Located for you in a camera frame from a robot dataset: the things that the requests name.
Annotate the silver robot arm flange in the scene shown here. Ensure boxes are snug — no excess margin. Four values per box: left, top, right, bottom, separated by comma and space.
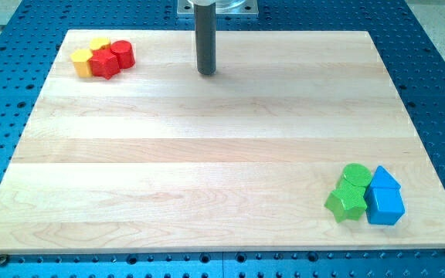
176, 0, 260, 18

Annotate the yellow hexagon block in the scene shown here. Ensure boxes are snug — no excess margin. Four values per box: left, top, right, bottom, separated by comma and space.
70, 49, 93, 78

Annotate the light wooden board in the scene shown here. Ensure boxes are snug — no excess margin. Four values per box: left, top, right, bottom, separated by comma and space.
0, 29, 445, 254

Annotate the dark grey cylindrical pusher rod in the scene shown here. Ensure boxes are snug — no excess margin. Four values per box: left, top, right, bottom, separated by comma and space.
193, 1, 216, 76

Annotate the red cylinder block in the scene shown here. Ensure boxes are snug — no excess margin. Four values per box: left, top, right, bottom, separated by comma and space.
110, 40, 135, 69

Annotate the green cylinder block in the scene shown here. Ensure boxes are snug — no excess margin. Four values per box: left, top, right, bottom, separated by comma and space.
336, 163, 372, 189

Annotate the green star block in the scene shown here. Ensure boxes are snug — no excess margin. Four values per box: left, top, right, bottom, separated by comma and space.
324, 179, 368, 223

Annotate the red star block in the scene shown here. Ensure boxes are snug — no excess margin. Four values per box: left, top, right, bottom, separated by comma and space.
89, 49, 121, 80

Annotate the yellow round block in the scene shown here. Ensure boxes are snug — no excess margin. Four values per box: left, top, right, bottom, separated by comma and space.
89, 37, 111, 51

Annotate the blue triangle block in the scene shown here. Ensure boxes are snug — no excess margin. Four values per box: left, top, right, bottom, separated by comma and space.
369, 165, 401, 190

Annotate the blue cube block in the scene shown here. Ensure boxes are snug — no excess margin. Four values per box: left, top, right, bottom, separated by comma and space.
365, 188, 405, 225

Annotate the blue perforated metal base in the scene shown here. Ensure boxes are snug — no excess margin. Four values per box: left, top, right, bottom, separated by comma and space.
0, 0, 445, 277

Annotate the left board clamp screw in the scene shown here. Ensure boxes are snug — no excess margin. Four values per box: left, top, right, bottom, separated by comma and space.
0, 254, 10, 266

